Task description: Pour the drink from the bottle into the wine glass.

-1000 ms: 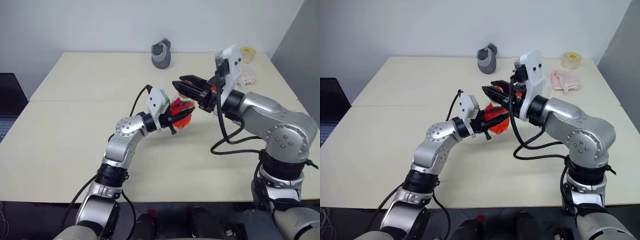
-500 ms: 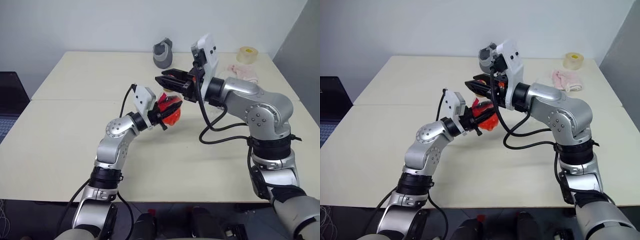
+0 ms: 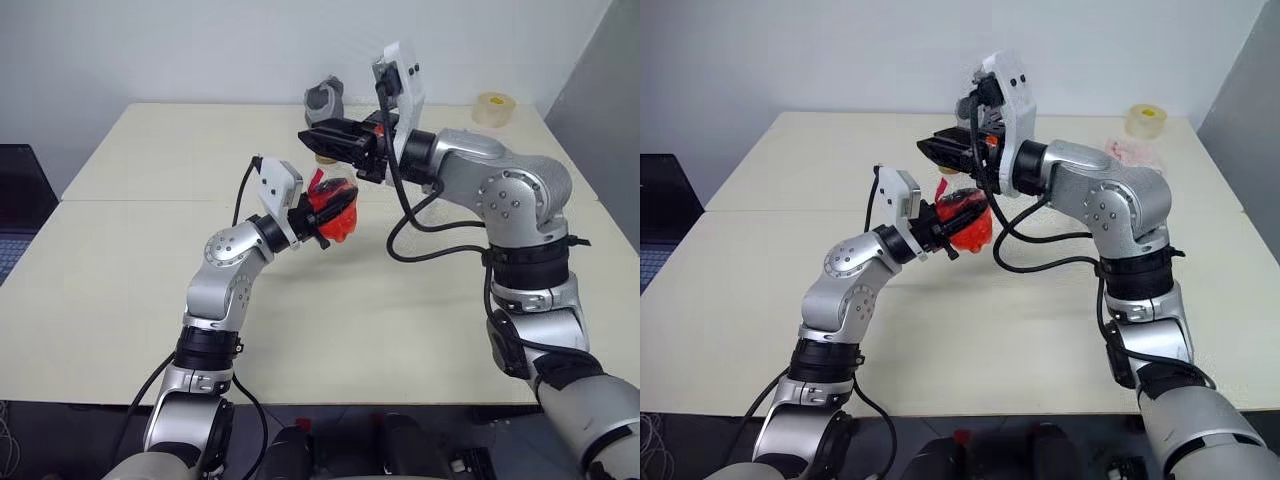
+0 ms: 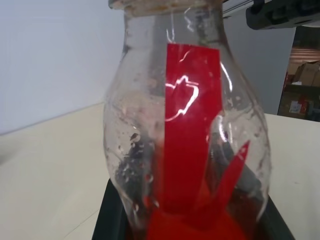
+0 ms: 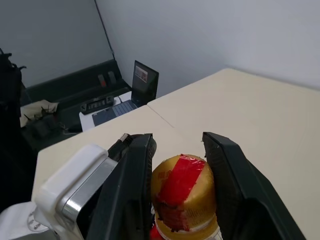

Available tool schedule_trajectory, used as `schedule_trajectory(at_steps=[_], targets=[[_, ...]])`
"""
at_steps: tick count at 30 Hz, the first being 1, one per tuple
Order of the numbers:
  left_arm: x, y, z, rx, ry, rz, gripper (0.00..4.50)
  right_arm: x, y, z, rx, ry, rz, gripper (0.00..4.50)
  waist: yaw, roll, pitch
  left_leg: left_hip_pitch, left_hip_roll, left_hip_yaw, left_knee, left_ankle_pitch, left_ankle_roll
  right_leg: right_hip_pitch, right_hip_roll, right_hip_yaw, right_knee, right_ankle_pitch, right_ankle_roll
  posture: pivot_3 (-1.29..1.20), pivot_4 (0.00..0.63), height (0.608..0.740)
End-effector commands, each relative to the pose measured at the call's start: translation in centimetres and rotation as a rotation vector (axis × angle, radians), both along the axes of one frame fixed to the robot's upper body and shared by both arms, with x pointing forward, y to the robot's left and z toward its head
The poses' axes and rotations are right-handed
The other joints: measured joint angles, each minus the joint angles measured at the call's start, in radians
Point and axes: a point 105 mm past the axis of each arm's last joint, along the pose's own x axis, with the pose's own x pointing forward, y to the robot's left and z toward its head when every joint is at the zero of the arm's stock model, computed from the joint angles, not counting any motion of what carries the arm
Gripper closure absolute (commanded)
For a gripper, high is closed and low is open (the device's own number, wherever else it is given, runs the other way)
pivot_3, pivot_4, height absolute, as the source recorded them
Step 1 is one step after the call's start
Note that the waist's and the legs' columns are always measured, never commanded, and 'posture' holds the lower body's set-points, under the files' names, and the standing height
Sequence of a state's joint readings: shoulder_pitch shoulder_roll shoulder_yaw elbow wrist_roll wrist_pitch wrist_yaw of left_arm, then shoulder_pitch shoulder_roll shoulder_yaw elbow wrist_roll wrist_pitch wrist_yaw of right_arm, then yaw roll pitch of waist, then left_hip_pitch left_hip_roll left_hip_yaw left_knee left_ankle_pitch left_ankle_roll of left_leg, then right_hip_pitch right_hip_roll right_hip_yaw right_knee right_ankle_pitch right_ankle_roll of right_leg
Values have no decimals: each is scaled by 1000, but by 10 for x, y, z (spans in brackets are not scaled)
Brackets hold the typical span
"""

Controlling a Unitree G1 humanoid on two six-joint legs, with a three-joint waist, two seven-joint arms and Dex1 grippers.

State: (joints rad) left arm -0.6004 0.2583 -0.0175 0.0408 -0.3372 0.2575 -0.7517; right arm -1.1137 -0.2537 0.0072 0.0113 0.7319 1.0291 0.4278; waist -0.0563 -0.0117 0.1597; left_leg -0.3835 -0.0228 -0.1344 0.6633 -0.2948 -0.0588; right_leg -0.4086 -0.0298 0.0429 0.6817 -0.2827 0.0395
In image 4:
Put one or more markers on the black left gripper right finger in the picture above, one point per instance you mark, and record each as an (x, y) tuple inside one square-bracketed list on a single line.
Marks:
[(275, 225)]

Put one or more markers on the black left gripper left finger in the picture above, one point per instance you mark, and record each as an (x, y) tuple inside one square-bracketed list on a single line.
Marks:
[(112, 220)]

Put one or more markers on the bottle with red liquid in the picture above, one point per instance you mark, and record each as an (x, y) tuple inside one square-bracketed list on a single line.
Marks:
[(140, 75)]

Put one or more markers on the red and white box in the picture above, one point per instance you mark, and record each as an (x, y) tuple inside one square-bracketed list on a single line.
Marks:
[(298, 107)]

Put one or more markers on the brown cardboard box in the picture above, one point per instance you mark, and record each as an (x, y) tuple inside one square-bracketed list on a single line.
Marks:
[(308, 73)]

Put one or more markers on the dark grey box fixture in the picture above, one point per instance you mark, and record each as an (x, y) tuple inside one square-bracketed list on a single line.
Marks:
[(280, 12)]

